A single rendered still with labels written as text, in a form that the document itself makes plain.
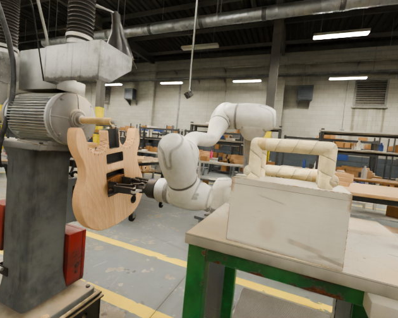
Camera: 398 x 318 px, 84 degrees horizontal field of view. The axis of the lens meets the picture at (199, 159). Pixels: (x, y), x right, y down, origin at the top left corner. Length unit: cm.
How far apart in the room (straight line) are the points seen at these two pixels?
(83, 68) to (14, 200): 77
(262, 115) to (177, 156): 60
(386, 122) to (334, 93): 242
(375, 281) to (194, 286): 43
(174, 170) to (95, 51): 55
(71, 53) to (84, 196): 55
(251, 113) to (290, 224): 66
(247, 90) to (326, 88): 366
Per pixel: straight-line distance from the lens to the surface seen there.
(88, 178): 88
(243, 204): 60
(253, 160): 59
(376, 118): 1239
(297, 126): 1186
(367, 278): 64
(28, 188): 134
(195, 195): 74
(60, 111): 118
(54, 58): 114
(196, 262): 69
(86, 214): 91
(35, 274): 149
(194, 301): 75
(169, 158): 64
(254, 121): 112
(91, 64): 97
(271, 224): 60
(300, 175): 74
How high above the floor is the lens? 117
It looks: 3 degrees down
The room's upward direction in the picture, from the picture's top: 5 degrees clockwise
